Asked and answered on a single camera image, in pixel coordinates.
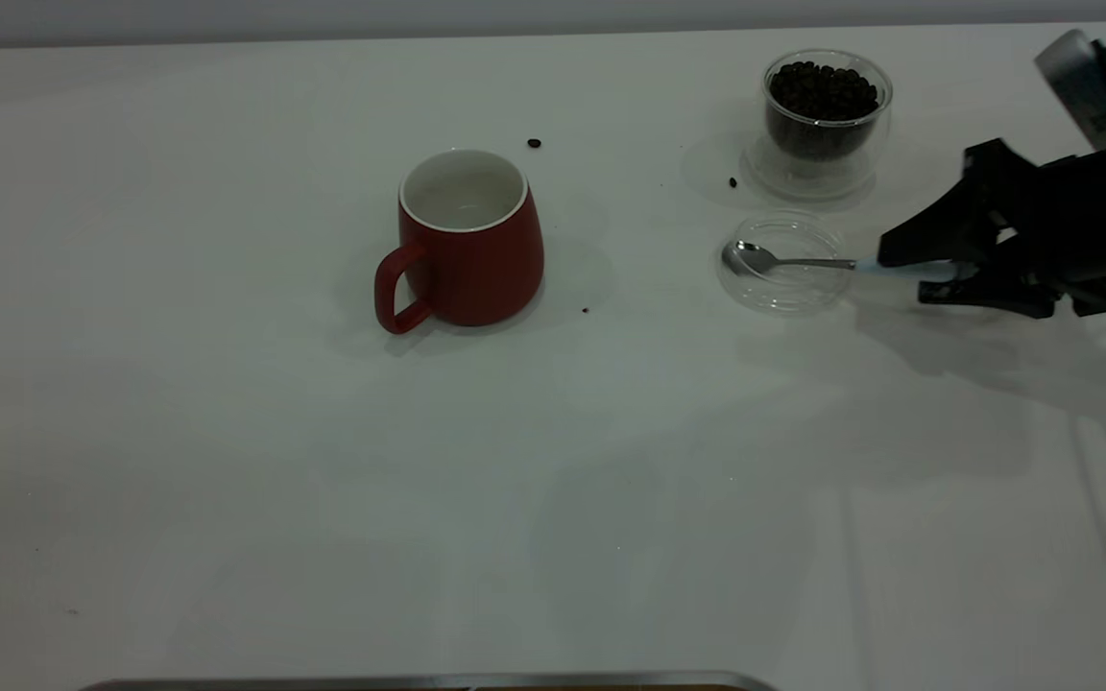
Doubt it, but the metal spoon light blue handle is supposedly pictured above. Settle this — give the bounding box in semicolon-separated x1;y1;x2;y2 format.
722;240;959;281

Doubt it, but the grey metal bar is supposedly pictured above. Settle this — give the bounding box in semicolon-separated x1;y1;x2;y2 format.
78;670;780;691

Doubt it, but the shallow clear glass dish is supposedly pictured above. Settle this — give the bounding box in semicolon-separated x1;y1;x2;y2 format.
716;213;856;316

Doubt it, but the double-walled clear glass cup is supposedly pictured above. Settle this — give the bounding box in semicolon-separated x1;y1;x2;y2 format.
743;48;895;203

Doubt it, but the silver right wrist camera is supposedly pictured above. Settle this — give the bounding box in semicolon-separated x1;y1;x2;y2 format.
1035;29;1106;152

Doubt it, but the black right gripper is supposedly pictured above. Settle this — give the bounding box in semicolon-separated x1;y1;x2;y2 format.
878;139;1106;318

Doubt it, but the red ceramic mug white inside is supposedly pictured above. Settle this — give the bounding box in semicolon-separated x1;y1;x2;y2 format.
374;148;546;336

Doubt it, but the heap of coffee beans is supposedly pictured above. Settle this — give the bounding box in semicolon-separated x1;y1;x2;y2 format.
768;60;881;161

